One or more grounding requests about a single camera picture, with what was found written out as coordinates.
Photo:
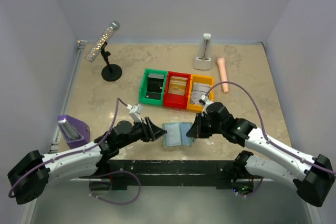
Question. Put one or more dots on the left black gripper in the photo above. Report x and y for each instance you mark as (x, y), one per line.
(154, 131)

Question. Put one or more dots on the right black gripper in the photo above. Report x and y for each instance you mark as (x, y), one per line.
(196, 130)

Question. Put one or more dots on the teal leather card holder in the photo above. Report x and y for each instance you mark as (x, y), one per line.
(176, 134)

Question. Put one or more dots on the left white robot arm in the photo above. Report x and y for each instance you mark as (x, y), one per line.
(35, 171)

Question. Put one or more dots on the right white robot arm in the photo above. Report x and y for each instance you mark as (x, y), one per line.
(311, 177)

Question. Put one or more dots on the white cards stack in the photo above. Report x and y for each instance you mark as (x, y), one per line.
(198, 90)

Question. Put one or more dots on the gold cards stack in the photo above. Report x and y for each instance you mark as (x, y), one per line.
(177, 85)

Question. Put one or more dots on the black cards stack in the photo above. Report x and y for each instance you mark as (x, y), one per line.
(154, 86)

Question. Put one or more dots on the green plastic bin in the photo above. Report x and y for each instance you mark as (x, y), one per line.
(143, 86)

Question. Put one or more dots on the red plastic bin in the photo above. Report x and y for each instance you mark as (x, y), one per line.
(173, 100)

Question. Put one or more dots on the yellow plastic bin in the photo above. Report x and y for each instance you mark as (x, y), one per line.
(200, 79)

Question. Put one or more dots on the white metronome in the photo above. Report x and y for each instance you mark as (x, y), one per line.
(203, 58)

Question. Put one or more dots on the black microphone stand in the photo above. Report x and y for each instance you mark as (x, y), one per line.
(111, 72)

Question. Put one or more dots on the pink flashlight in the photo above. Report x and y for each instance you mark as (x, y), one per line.
(223, 74)

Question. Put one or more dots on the purple block fixture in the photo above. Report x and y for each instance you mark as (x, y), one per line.
(75, 132)

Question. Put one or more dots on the glitter silver microphone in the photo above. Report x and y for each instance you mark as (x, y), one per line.
(103, 39)

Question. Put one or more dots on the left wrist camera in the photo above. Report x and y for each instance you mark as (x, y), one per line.
(135, 111)

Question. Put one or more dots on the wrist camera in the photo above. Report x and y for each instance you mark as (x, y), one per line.
(205, 102)
(135, 111)

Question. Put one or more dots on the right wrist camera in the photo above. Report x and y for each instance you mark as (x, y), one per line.
(205, 102)

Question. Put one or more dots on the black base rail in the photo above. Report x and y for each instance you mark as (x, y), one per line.
(188, 173)

